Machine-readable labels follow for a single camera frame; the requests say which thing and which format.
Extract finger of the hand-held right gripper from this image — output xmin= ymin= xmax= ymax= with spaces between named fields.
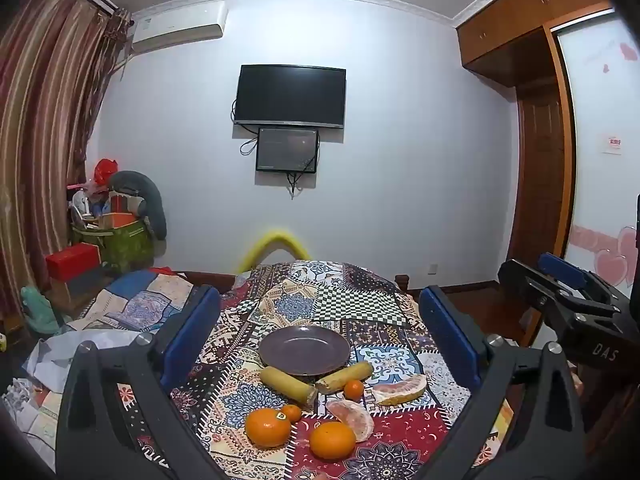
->
xmin=538 ymin=252 xmax=622 ymax=307
xmin=497 ymin=258 xmax=576 ymax=326

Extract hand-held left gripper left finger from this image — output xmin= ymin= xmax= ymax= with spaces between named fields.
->
xmin=56 ymin=284 xmax=236 ymax=480

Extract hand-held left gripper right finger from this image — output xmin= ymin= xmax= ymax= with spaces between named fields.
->
xmin=419 ymin=285 xmax=586 ymax=480

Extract peeled pomelo segment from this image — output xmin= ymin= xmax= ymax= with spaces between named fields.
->
xmin=326 ymin=399 xmax=375 ymax=443
xmin=371 ymin=374 xmax=428 ymax=407

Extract long sugarcane piece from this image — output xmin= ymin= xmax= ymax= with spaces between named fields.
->
xmin=259 ymin=366 xmax=318 ymax=407

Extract short sugarcane piece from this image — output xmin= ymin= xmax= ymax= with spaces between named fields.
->
xmin=315 ymin=362 xmax=374 ymax=394

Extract purple round plate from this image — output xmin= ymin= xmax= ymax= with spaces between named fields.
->
xmin=258 ymin=325 xmax=351 ymax=377

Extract large orange with sticker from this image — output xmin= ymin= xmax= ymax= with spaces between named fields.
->
xmin=244 ymin=408 xmax=292 ymax=449

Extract patchwork quilt with blue patches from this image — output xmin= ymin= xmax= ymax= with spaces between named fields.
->
xmin=67 ymin=267 xmax=197 ymax=333

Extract white crumpled cloth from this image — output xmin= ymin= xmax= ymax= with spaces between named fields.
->
xmin=22 ymin=327 xmax=148 ymax=393

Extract green fabric storage bag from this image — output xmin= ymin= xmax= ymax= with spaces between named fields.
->
xmin=70 ymin=214 xmax=154 ymax=275

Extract red box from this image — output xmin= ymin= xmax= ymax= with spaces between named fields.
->
xmin=45 ymin=242 xmax=101 ymax=284

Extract patchwork patterned tablecloth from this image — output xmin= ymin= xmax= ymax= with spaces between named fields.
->
xmin=117 ymin=259 xmax=516 ymax=480

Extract grey bolster pillow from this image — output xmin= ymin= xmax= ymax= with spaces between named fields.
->
xmin=107 ymin=170 xmax=168 ymax=241

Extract teal soft toy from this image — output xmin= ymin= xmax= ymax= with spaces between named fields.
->
xmin=20 ymin=285 xmax=65 ymax=337

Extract crumpled white papers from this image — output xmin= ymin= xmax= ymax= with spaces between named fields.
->
xmin=1 ymin=376 xmax=62 ymax=443

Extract red plastic bag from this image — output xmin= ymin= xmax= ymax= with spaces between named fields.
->
xmin=93 ymin=158 xmax=120 ymax=185

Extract striped brown curtain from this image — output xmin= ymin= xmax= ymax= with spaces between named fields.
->
xmin=0 ymin=0 xmax=132 ymax=313

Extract wooden overhead cabinet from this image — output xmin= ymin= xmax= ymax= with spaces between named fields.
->
xmin=454 ymin=0 xmax=616 ymax=89

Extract white air conditioner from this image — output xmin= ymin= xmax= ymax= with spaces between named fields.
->
xmin=127 ymin=2 xmax=229 ymax=54

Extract small black wall monitor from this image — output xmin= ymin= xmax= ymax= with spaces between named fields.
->
xmin=255 ymin=127 xmax=320 ymax=175

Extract black wall television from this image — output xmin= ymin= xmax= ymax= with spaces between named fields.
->
xmin=234 ymin=64 xmax=347 ymax=130

